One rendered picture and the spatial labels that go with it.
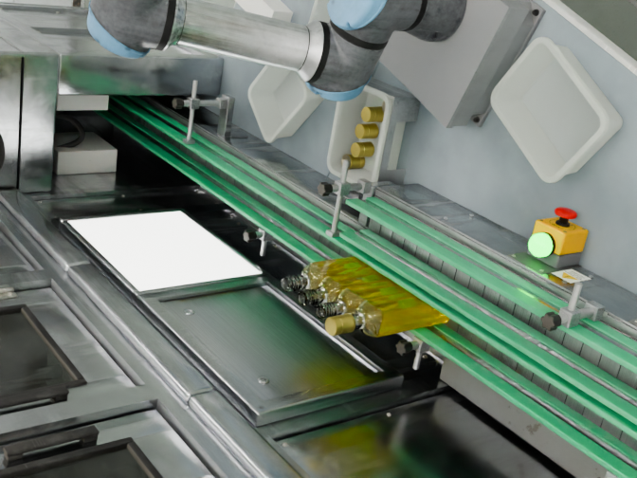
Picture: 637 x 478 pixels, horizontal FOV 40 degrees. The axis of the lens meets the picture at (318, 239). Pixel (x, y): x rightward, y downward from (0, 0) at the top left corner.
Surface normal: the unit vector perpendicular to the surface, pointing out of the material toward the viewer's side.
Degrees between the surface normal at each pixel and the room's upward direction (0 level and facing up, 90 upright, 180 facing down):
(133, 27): 72
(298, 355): 90
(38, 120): 90
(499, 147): 0
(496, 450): 90
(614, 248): 0
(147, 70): 90
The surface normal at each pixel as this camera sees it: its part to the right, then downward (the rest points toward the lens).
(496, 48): 0.50, 0.67
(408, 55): -0.79, 0.11
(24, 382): 0.16, -0.92
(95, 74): 0.59, 0.39
